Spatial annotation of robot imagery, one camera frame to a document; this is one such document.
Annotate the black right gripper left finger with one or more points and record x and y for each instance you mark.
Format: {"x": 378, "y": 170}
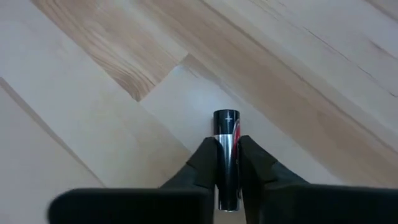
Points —
{"x": 192, "y": 199}

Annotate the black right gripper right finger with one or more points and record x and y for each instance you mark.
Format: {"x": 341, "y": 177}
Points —
{"x": 280, "y": 202}

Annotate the silver black AA battery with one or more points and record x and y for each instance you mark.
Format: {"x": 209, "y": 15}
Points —
{"x": 227, "y": 124}

